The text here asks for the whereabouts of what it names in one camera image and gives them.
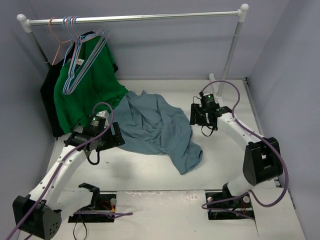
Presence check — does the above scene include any blue-grey t-shirt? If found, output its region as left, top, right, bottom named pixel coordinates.
left=113, top=91, right=203, bottom=175

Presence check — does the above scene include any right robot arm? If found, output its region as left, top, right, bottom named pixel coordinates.
left=190, top=92, right=283, bottom=206

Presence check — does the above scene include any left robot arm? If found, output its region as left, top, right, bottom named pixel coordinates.
left=12, top=116, right=125, bottom=240

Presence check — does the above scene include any green t-shirt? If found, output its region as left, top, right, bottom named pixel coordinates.
left=53, top=45, right=128, bottom=134

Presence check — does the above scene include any black t-shirt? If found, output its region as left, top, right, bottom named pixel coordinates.
left=40, top=30, right=119, bottom=138

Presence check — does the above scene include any silver clothes rack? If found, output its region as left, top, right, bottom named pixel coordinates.
left=16, top=3, right=249, bottom=81

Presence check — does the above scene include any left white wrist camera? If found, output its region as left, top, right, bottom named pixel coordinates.
left=96, top=110, right=109, bottom=124

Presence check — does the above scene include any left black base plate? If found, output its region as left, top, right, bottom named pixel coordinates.
left=67, top=183, right=117, bottom=223

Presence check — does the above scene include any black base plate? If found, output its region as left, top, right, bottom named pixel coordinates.
left=203, top=191, right=255, bottom=221
left=67, top=183, right=117, bottom=223

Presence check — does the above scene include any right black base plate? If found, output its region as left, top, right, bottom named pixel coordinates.
left=203, top=191, right=255, bottom=221

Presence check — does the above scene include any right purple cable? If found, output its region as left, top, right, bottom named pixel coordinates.
left=201, top=80, right=289, bottom=216

